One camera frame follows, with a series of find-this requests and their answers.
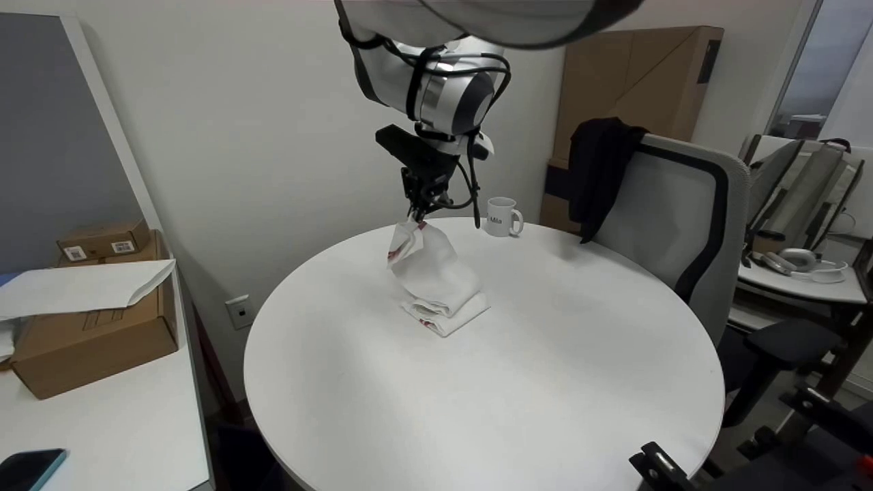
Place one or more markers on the large brown cardboard sheet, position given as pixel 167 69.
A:
pixel 646 77

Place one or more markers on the small cardboard box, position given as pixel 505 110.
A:
pixel 113 245

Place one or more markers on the white side desk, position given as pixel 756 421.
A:
pixel 133 432

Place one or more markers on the white paper on box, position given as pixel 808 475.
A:
pixel 85 287

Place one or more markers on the grey office chair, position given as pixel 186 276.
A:
pixel 681 215

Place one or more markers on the flat cardboard box on desk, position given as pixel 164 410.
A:
pixel 69 351

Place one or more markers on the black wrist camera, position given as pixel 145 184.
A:
pixel 413 151

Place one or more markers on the white mug on round table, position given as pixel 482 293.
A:
pixel 504 218

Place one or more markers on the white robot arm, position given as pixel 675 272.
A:
pixel 444 68

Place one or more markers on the grey desk partition panel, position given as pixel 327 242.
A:
pixel 65 156

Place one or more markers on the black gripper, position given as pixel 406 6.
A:
pixel 428 186

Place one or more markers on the white wall socket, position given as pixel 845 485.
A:
pixel 242 312

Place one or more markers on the black jacket on chair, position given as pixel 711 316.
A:
pixel 600 160

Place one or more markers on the red and white striped cloth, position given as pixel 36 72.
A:
pixel 436 287

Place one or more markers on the folded grey bag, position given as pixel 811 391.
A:
pixel 799 189

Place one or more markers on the black smartphone on desk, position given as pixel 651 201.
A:
pixel 31 471

